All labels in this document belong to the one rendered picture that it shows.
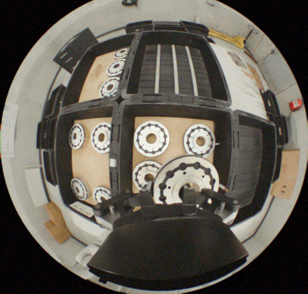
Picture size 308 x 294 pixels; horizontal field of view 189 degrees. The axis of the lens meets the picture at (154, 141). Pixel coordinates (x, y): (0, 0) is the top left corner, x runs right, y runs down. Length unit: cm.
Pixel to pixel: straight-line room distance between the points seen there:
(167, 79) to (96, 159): 39
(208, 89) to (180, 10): 309
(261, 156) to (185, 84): 47
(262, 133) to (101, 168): 71
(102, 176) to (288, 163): 291
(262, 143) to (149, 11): 332
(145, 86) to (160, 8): 305
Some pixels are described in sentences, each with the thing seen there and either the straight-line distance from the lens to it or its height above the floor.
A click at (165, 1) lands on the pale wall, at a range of 327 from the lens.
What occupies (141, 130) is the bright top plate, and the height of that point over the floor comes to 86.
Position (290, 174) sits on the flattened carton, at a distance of 282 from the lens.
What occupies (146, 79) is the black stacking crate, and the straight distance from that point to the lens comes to 42.
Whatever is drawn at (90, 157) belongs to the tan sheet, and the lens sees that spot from 43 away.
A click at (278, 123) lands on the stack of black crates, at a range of 171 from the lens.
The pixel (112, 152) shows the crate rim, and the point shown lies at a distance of 26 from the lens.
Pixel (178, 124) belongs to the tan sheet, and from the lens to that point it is 34.
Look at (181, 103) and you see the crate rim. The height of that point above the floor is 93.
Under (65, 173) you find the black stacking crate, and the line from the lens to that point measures 51.
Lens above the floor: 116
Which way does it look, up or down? 84 degrees down
